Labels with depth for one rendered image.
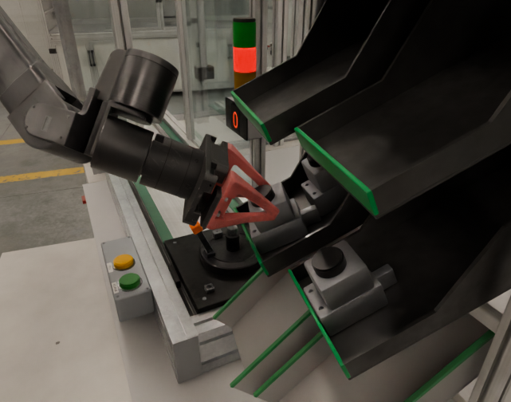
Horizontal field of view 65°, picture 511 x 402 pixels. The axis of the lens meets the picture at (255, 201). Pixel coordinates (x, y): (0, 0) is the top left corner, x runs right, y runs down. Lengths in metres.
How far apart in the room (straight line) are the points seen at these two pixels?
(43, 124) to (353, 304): 0.34
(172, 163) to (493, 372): 0.36
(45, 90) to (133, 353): 0.54
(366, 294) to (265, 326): 0.27
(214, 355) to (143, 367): 0.14
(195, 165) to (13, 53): 0.24
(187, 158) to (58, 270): 0.74
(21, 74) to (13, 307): 0.65
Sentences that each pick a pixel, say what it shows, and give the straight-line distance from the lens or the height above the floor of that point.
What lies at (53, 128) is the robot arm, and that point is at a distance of 0.45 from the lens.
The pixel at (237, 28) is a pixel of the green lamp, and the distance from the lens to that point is 0.90.
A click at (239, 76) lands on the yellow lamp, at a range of 0.92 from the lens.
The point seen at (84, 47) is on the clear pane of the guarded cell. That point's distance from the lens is 2.00.
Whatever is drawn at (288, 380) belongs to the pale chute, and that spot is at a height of 1.03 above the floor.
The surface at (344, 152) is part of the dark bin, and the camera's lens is 0.34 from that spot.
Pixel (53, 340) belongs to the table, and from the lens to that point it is 0.93.
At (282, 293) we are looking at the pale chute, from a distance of 0.63.
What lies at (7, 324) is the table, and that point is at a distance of 1.01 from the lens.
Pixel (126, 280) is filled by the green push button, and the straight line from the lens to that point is 0.84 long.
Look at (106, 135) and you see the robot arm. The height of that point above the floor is 1.35.
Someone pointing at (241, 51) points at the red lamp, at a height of 1.35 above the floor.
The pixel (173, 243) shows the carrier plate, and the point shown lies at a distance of 0.92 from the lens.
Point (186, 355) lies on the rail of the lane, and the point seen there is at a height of 0.92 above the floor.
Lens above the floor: 1.48
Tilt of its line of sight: 29 degrees down
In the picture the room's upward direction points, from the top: straight up
